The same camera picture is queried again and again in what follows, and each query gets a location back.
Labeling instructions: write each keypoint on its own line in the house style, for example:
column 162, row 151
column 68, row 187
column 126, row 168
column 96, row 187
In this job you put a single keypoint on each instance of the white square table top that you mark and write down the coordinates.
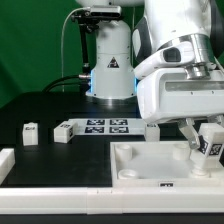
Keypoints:
column 159, row 164

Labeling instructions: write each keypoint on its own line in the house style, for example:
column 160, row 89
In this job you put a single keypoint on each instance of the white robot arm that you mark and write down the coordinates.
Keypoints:
column 145, row 27

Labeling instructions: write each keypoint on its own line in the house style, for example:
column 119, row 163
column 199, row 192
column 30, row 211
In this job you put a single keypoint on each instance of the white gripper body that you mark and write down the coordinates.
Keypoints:
column 167, row 95

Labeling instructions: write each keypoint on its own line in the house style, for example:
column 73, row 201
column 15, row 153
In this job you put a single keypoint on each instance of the white left fence piece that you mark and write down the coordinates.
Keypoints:
column 7, row 161

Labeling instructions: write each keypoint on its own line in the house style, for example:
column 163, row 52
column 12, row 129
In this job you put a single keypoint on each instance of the white front fence wall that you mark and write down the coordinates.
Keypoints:
column 111, row 200

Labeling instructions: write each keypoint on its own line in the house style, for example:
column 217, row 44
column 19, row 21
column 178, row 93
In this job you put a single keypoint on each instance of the black camera on stand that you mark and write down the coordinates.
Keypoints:
column 96, row 13

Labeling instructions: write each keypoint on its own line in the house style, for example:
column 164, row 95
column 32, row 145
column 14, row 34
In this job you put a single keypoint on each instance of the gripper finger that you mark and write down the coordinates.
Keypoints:
column 219, row 119
column 186, row 127

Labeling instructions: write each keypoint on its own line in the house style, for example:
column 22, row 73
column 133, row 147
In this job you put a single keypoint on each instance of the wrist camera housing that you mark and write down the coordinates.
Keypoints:
column 174, row 56

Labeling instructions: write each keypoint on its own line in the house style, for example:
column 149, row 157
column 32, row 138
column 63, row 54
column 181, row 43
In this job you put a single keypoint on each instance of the white marker tag sheet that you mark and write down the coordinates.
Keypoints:
column 110, row 126

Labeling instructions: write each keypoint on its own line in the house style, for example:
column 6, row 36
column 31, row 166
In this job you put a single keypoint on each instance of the black camera stand pole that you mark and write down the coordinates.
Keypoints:
column 85, row 59

